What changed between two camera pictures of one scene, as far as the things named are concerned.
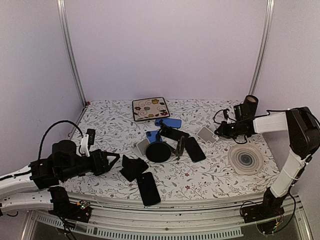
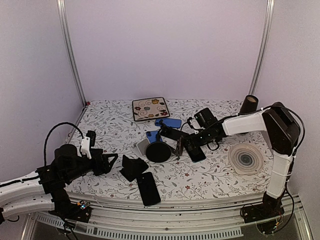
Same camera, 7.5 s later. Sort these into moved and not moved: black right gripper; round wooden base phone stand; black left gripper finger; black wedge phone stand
Moved: black right gripper
Not moved: black left gripper finger; black wedge phone stand; round wooden base phone stand
